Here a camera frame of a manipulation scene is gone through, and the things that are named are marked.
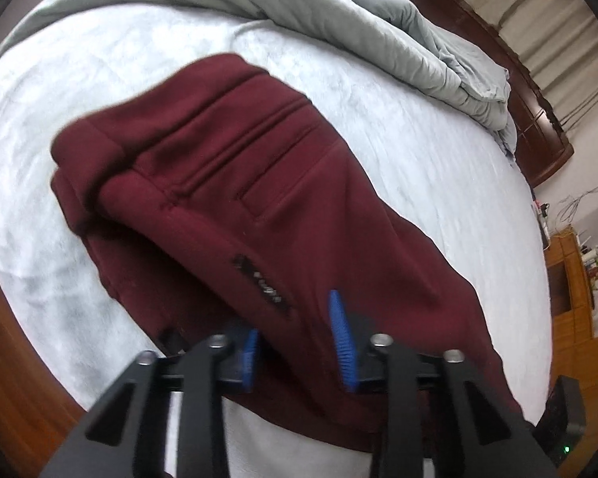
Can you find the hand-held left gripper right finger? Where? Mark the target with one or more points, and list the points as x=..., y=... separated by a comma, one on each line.
x=340, y=338

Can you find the beige curtain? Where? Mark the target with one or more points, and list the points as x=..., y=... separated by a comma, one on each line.
x=553, y=20

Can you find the wooden cabinet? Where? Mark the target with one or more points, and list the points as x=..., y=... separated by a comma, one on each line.
x=573, y=298

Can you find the dark wooden headboard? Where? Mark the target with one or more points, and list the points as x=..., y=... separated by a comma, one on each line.
x=518, y=74

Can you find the bed with white sheet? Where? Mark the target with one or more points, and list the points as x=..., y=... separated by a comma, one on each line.
x=428, y=184

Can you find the grey duvet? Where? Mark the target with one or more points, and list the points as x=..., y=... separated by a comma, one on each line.
x=378, y=25

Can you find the maroon pants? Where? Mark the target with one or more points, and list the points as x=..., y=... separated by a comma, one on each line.
x=289, y=199

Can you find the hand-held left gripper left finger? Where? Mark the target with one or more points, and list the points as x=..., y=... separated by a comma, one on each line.
x=250, y=358

